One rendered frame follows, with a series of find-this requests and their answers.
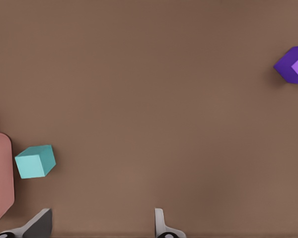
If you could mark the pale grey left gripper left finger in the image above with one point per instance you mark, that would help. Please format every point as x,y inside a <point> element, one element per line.
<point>37,224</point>

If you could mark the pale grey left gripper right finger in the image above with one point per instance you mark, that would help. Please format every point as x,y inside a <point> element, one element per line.
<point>160,223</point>

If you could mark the light blue cube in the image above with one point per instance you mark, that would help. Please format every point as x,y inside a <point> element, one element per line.
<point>34,162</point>

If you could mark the pink tray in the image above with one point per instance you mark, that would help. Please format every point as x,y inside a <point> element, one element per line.
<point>0,173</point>

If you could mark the purple cube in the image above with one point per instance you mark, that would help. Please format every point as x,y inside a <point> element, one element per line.
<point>294,65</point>

